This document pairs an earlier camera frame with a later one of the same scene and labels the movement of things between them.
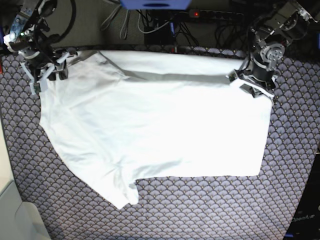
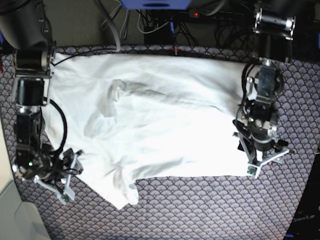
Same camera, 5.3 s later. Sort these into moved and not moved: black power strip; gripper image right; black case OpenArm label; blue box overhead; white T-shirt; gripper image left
Moved: gripper image left; white T-shirt; gripper image right
Not moved: black power strip; blue box overhead; black case OpenArm label
